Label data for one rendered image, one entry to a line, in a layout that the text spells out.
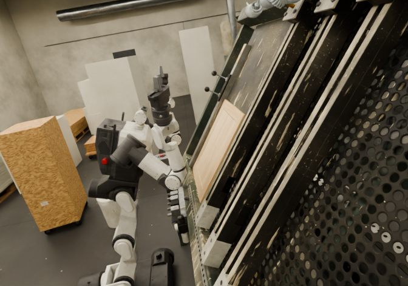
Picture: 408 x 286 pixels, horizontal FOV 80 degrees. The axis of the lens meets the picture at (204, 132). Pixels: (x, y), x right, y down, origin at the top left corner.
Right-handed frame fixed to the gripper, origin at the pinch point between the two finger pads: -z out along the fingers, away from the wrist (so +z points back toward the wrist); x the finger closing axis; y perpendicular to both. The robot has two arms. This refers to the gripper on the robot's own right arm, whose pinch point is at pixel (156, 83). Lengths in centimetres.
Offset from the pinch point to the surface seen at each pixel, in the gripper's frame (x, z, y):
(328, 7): 9, -28, 59
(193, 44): 371, 91, -165
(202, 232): -18, 65, 25
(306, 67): 4, -11, 56
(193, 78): 354, 154, -161
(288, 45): 25, -12, 48
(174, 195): 19, 95, -14
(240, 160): 2.9, 33.4, 36.2
